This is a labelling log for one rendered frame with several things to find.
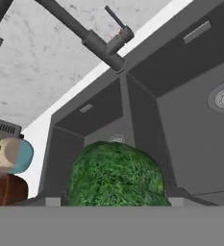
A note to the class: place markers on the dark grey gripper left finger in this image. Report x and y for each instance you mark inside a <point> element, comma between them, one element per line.
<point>52,201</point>

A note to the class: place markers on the dark grey sink tap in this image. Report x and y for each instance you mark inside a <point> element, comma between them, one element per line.
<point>97,41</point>

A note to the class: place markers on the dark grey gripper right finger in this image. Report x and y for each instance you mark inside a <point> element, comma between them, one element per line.
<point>177,201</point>

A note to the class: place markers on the green broccoli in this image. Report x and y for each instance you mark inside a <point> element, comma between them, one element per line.
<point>116,176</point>

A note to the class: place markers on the brown bowl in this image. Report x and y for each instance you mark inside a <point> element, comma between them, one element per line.
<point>9,191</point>

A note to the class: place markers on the grey appliance with vent slots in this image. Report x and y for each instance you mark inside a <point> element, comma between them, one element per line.
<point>1,127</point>

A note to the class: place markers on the dark grey double sink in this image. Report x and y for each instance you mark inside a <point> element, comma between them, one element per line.
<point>196,153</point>

